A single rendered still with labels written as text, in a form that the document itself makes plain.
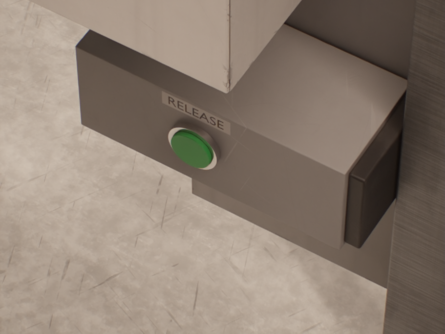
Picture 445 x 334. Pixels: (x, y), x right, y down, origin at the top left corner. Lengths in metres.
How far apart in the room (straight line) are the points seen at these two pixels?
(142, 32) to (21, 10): 1.82
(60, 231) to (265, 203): 1.38
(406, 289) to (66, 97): 1.47
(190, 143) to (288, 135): 0.07
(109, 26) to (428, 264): 0.34
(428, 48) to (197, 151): 0.19
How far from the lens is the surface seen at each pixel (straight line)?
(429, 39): 1.37
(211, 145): 1.47
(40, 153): 2.94
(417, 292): 1.57
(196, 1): 1.23
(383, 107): 1.46
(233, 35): 1.25
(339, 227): 1.47
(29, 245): 2.86
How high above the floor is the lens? 2.32
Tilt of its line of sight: 52 degrees down
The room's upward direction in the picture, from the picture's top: straight up
